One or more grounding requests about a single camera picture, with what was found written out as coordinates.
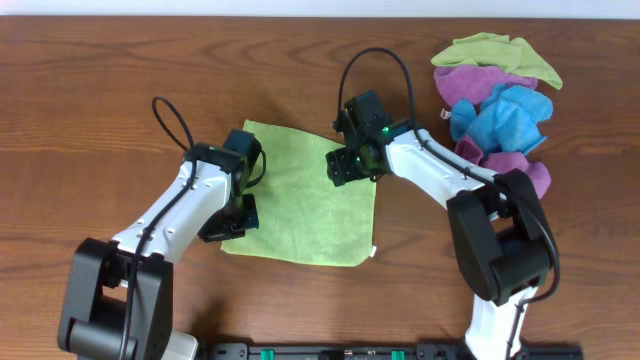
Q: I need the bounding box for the purple microfiber cloth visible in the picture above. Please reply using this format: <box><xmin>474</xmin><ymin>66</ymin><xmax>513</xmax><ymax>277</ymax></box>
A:
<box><xmin>434</xmin><ymin>65</ymin><xmax>538</xmax><ymax>106</ymax></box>
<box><xmin>454</xmin><ymin>135</ymin><xmax>551</xmax><ymax>199</ymax></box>

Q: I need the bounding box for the blue microfiber cloth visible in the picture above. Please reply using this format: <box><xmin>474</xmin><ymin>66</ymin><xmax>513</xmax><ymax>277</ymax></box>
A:
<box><xmin>450</xmin><ymin>84</ymin><xmax>553</xmax><ymax>155</ymax></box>

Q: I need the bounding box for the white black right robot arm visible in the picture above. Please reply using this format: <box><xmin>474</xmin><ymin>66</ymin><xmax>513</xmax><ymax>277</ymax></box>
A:
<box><xmin>326</xmin><ymin>128</ymin><xmax>560</xmax><ymax>359</ymax></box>

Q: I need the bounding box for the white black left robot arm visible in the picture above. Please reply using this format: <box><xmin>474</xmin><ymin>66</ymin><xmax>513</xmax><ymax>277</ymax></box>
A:
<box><xmin>57</xmin><ymin>136</ymin><xmax>263</xmax><ymax>359</ymax></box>

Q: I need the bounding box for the light green microfiber cloth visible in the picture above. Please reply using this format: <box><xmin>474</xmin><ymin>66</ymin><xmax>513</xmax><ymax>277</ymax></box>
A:
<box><xmin>221</xmin><ymin>119</ymin><xmax>376</xmax><ymax>267</ymax></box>

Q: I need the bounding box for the white cloth label tag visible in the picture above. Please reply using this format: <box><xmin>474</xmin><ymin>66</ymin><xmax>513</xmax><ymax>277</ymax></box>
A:
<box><xmin>440</xmin><ymin>109</ymin><xmax>451</xmax><ymax>120</ymax></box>

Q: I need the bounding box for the olive green microfiber cloth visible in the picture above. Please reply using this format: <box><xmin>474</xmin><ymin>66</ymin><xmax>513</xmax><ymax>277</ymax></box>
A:
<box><xmin>431</xmin><ymin>32</ymin><xmax>564</xmax><ymax>90</ymax></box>

